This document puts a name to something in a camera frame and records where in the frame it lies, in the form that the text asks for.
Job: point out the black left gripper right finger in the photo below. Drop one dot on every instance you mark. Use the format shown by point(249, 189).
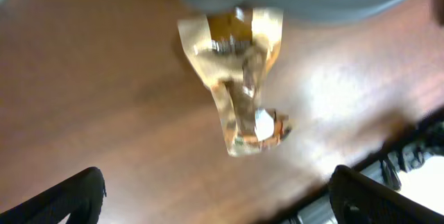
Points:
point(355, 198)

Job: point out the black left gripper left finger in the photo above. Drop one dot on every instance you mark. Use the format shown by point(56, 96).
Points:
point(79, 199)

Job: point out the beige brown snack pouch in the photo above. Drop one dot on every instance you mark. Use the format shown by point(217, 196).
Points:
point(232, 53)

